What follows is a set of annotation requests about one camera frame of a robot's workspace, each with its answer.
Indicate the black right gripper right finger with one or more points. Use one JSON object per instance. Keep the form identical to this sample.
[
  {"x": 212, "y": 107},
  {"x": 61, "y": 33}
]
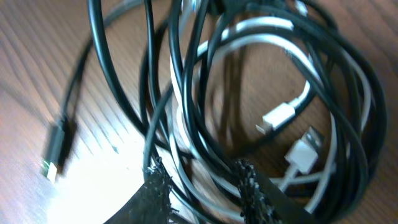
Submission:
[{"x": 263, "y": 202}]

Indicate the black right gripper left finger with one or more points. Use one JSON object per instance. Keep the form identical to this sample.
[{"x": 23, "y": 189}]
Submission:
[{"x": 151, "y": 203}]

